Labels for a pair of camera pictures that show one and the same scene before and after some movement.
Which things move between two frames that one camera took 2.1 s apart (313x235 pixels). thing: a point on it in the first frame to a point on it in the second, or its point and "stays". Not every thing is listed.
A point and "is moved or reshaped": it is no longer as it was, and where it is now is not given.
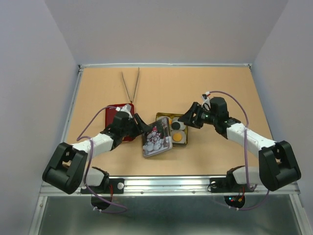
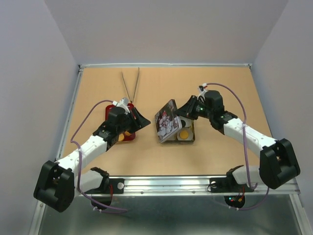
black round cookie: [175, 126] is moved or reshaped
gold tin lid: [158, 140] to [167, 120]
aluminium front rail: [174, 186] stays
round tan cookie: [177, 137] to [184, 134]
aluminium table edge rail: [80, 66] stays
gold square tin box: [179, 129] is moved or reshaped
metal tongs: [136, 83] stays
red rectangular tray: [109, 117] stays
